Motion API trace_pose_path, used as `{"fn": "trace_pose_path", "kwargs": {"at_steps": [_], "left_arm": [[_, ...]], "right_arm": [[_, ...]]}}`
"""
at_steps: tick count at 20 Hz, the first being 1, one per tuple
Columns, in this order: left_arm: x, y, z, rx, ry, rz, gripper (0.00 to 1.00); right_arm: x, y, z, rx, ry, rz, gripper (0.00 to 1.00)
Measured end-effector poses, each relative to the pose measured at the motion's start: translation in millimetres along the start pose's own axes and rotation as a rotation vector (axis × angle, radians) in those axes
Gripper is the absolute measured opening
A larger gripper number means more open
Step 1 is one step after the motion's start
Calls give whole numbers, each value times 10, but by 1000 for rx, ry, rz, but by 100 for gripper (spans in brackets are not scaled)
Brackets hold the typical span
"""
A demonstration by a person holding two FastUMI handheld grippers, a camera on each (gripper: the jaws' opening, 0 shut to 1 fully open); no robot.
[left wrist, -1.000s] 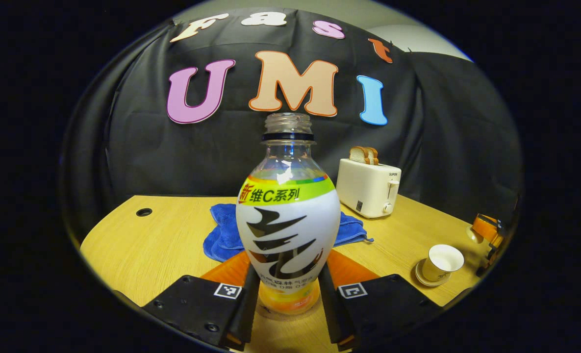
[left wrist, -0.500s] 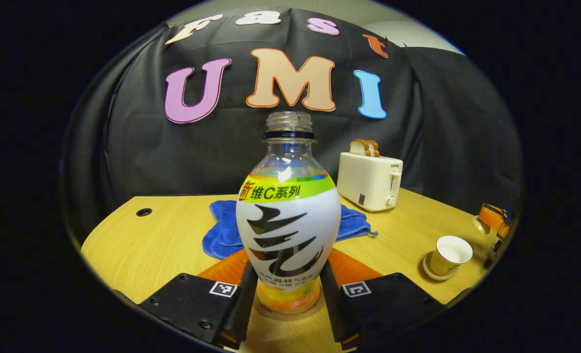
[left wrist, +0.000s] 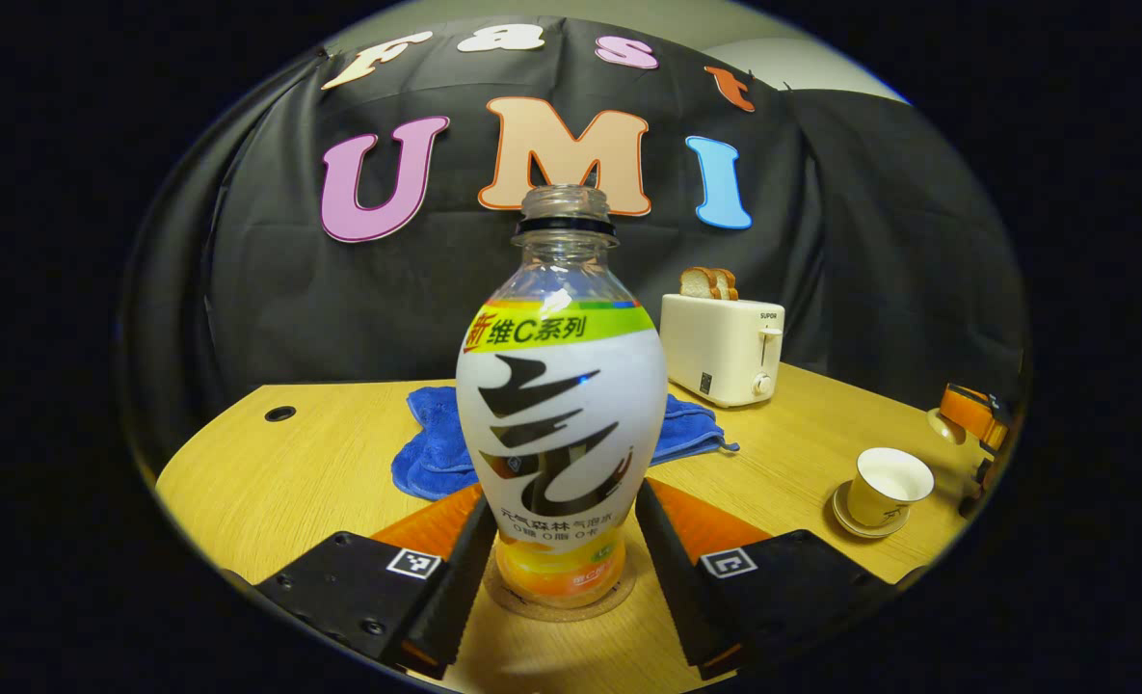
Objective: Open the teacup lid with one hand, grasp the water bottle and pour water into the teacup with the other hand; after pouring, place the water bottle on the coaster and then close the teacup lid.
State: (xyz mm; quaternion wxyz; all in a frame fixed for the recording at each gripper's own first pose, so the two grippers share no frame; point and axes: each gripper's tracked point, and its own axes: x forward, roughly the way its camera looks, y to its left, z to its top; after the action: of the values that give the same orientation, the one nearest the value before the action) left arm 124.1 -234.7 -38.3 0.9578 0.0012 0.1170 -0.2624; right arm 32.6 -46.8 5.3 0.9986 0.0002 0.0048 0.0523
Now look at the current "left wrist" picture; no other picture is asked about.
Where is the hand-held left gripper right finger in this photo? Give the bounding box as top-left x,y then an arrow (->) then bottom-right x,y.
632,476 -> 906,681

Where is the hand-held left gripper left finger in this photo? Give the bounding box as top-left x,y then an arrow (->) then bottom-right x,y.
254,483 -> 501,678

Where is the cream teacup lid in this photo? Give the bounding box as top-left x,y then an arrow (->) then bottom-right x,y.
926,406 -> 969,445

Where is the round cork coaster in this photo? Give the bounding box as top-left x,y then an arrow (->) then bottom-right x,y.
481,538 -> 638,624

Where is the cream teacup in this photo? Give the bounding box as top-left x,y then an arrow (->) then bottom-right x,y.
846,446 -> 936,529

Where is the clear water bottle white label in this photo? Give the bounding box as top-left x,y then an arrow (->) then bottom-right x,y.
455,184 -> 670,609

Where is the blue towel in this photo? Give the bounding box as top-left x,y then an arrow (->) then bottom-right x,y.
390,385 -> 741,503

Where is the cream saucer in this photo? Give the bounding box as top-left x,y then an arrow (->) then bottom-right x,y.
830,479 -> 912,540

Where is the cream toaster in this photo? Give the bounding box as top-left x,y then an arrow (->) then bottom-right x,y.
659,292 -> 786,410

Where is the black backdrop cloth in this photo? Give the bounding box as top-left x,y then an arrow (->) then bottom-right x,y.
118,14 -> 1030,466

